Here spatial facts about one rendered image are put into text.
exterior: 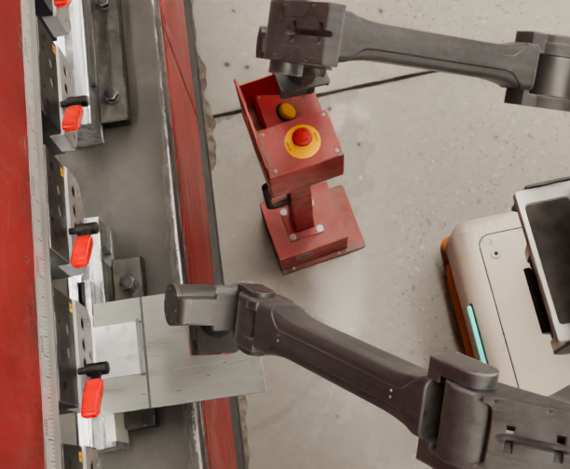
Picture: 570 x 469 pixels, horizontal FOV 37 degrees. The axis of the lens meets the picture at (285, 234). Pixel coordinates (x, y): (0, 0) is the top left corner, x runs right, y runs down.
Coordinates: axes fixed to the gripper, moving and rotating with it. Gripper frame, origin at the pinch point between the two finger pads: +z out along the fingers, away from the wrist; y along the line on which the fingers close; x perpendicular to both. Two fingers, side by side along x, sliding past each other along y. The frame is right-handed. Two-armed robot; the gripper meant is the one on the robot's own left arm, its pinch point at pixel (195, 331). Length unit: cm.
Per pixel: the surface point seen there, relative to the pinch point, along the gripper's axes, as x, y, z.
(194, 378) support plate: 0.4, 6.8, 3.3
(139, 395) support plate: -7.4, 8.2, 7.6
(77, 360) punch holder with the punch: -20.6, 5.2, -8.5
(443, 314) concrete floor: 98, -16, 64
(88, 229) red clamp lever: -18.6, -12.9, -11.1
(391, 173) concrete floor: 91, -59, 67
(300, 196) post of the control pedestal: 48, -42, 45
